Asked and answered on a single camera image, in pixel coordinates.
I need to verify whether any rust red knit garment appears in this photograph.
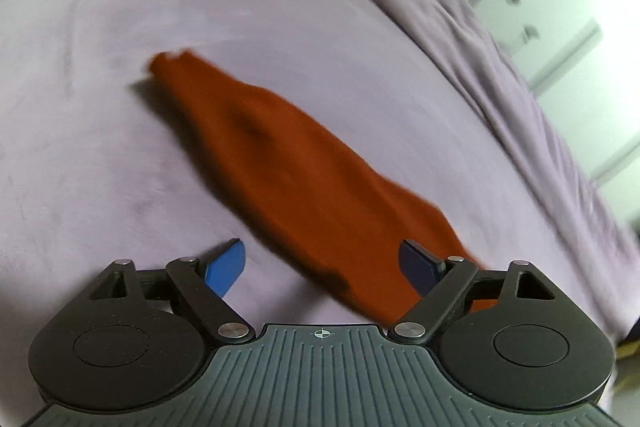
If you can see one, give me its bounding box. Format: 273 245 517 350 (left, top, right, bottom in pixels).
146 49 498 325

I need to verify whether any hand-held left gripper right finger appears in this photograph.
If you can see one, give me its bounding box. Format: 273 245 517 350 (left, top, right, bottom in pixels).
390 238 556 344

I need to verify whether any purple plush duvet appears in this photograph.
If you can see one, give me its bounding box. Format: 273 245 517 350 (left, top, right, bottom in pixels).
357 0 640 343

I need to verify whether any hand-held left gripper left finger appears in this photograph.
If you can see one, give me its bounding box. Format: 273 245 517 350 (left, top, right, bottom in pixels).
90 238 257 343

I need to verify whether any purple bed sheet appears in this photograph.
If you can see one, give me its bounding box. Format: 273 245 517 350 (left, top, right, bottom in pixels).
0 0 626 348

